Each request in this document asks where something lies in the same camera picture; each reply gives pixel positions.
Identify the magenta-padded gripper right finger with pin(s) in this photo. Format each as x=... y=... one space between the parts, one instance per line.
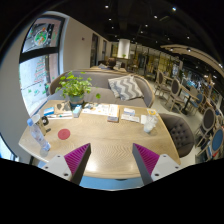
x=148 y=160

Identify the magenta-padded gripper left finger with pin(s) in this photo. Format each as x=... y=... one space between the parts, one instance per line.
x=75 y=160

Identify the clear blue-capped water bottle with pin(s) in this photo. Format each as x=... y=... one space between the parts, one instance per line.
x=38 y=135

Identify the flat round red coaster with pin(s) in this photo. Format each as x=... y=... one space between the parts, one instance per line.
x=63 y=134

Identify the dark grey tufted chair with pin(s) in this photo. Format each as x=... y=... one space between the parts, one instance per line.
x=180 y=133

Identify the white green tube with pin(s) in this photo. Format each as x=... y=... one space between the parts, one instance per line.
x=60 y=115

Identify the small light blue carton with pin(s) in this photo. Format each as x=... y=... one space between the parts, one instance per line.
x=77 y=111

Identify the small black object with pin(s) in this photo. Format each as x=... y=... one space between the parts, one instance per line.
x=45 y=120

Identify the white and blue leaflets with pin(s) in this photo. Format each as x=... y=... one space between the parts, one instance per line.
x=129 y=111

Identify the brown paper card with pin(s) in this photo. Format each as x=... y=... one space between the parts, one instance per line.
x=63 y=107

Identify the flat blue box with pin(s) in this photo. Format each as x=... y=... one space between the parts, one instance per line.
x=49 y=111

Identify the illustrated paper sheet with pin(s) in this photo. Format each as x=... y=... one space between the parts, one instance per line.
x=98 y=109

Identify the white mug with black lettering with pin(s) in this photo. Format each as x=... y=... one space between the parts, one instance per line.
x=37 y=118

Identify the long white box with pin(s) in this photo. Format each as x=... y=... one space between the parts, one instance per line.
x=113 y=112

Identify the green potted plant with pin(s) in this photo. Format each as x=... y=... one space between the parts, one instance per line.
x=75 y=86

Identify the grey white chevron pillow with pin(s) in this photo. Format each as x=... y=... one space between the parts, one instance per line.
x=125 y=87

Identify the group of round-backed chairs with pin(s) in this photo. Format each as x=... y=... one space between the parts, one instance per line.
x=175 y=88

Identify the grey curved sofa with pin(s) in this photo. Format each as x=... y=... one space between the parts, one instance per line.
x=100 y=80

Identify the window with festive decals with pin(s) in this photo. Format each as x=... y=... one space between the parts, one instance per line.
x=36 y=73

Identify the white round column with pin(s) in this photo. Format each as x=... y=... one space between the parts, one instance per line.
x=124 y=48

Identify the group of ceiling lights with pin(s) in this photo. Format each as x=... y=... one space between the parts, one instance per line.
x=174 y=9

